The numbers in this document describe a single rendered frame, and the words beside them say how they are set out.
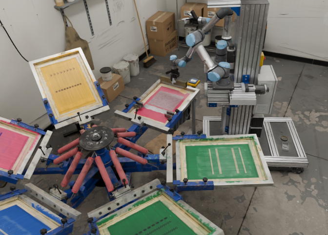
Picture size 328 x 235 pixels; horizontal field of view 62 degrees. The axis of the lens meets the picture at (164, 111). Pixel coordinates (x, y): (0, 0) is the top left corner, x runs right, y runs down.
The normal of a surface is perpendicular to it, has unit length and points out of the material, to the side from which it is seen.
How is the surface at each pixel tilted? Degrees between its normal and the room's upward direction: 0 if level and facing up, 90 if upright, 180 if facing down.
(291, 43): 90
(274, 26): 90
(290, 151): 0
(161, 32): 90
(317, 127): 0
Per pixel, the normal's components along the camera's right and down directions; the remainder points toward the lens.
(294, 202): -0.07, -0.78
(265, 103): -0.11, 0.62
